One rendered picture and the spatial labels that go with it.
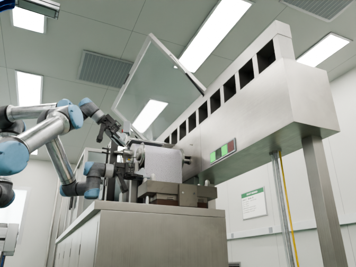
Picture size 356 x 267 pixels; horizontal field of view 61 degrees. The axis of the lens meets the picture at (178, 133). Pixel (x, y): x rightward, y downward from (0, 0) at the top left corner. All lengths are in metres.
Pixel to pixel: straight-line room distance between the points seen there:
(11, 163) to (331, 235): 1.16
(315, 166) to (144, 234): 0.78
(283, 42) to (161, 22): 1.86
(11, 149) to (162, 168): 0.91
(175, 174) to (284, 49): 0.92
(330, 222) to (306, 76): 0.59
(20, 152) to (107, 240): 0.51
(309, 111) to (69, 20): 2.53
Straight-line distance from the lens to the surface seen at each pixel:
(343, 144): 4.10
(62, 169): 1.65
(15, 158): 1.18
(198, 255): 1.53
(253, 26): 3.26
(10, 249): 1.21
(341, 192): 4.06
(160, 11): 3.05
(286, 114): 1.27
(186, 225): 1.51
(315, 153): 1.36
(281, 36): 1.48
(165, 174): 1.80
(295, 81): 1.35
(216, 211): 1.60
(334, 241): 1.31
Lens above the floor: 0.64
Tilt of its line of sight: 23 degrees up
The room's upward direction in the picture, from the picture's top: straight up
